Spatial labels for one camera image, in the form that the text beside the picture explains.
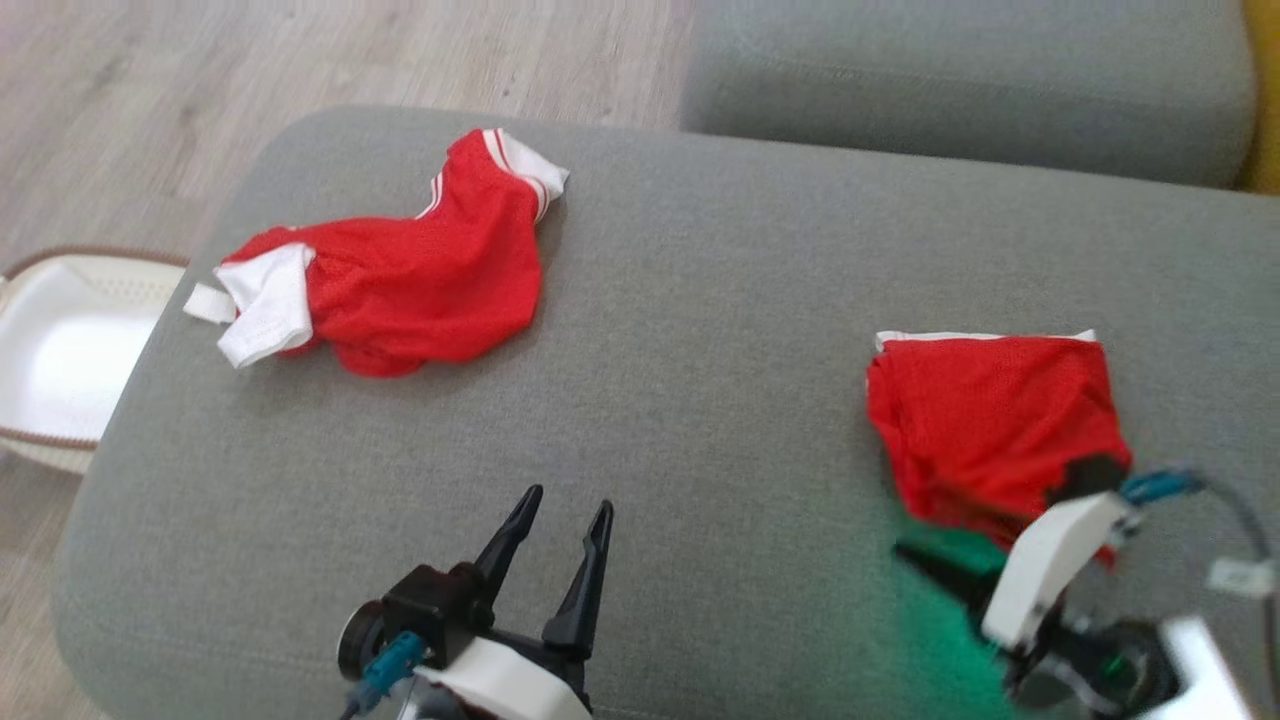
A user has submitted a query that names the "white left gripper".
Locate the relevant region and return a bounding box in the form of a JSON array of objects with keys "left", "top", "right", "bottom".
[{"left": 400, "top": 485, "right": 615, "bottom": 720}]

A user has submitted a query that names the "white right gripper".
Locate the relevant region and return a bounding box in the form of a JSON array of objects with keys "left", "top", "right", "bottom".
[{"left": 893, "top": 490, "right": 1138, "bottom": 653}]

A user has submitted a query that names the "red white sports jersey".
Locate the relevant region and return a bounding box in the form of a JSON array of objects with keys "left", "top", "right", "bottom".
[
  {"left": 865, "top": 328, "right": 1136, "bottom": 571},
  {"left": 183, "top": 128, "right": 571, "bottom": 379}
]

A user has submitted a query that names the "small grey sofa cushion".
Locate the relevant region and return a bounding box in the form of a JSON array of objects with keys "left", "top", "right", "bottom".
[{"left": 680, "top": 0, "right": 1258, "bottom": 189}]

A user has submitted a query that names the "white laundry basket brown rim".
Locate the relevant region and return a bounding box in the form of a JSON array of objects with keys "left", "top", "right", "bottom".
[{"left": 0, "top": 247, "right": 191, "bottom": 476}]

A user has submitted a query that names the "yellow cushion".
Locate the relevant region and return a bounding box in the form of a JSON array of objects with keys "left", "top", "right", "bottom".
[{"left": 1238, "top": 0, "right": 1280, "bottom": 196}]

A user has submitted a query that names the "left cable with teal connector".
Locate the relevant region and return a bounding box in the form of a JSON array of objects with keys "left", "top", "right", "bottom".
[{"left": 345, "top": 632, "right": 428, "bottom": 719}]

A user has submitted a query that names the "cable with teal connector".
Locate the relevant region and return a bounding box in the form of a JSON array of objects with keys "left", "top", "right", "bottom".
[
  {"left": 1120, "top": 465, "right": 1280, "bottom": 720},
  {"left": 345, "top": 632, "right": 428, "bottom": 719}
]

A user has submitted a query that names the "right cable with teal connector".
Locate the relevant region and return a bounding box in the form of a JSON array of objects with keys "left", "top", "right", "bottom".
[{"left": 1120, "top": 465, "right": 1280, "bottom": 720}]

